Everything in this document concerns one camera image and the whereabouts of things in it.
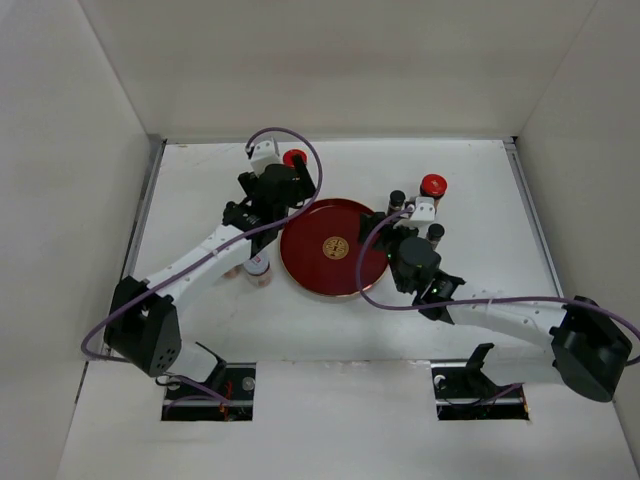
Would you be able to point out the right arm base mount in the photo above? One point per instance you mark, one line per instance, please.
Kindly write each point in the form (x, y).
(463, 392)

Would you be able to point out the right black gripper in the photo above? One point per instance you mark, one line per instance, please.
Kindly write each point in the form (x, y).
(387, 231)

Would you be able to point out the red lid sauce jar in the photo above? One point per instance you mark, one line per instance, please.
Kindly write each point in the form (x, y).
(433, 186)
(291, 156)

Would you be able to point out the white lid jar red label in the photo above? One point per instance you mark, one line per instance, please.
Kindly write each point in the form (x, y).
(258, 269)

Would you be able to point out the round red lacquer tray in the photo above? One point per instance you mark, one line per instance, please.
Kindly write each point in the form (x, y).
(319, 249)

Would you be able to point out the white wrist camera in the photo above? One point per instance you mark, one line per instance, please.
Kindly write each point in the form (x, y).
(424, 210)
(263, 154)

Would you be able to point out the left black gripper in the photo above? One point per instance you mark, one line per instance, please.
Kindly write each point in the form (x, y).
(303, 187)

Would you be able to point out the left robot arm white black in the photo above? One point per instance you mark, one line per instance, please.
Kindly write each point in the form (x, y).
(144, 326)

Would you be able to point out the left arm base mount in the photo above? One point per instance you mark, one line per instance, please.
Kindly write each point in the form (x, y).
(208, 388)

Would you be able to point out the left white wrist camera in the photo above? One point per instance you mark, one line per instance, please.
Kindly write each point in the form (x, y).
(263, 154)

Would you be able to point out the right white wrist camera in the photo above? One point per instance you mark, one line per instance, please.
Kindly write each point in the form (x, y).
(424, 210)

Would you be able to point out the black cap spice bottle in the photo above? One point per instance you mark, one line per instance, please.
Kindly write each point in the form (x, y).
(435, 233)
(396, 201)

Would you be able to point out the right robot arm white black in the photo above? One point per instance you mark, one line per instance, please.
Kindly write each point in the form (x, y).
(573, 342)

